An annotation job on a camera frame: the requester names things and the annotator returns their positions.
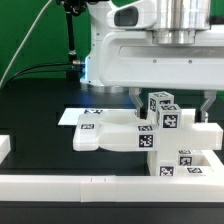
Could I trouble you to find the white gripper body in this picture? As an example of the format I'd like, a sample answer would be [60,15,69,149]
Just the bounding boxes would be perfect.
[99,0,224,90]

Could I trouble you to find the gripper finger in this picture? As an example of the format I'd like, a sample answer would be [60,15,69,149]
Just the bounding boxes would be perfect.
[200,90,217,122]
[129,87,144,118]

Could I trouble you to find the white tagged cube nut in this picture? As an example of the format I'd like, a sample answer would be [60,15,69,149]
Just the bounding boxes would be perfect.
[157,104,182,130]
[147,91,174,124]

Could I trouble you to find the white chair back frame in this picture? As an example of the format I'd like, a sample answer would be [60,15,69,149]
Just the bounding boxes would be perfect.
[73,109,223,152]

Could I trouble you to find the white chair seat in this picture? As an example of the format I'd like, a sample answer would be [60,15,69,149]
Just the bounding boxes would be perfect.
[147,151,177,176]

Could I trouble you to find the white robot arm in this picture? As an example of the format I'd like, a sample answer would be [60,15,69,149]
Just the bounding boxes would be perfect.
[81,0,224,118]

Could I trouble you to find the white block at left edge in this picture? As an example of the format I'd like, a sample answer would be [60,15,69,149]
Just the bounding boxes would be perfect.
[0,135,11,164]

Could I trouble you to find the white U-shaped obstacle fence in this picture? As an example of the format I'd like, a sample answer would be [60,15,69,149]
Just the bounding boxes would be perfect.
[0,151,224,202]

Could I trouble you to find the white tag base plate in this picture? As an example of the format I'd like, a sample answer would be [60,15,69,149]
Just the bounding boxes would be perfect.
[58,108,138,126]

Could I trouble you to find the black camera stand pole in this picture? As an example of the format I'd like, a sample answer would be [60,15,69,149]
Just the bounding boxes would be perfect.
[55,0,87,82]

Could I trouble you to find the grey cable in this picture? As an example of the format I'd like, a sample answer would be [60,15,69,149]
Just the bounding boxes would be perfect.
[0,0,54,90]

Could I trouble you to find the black cables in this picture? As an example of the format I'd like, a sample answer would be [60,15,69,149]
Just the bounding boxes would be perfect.
[2,61,86,88]

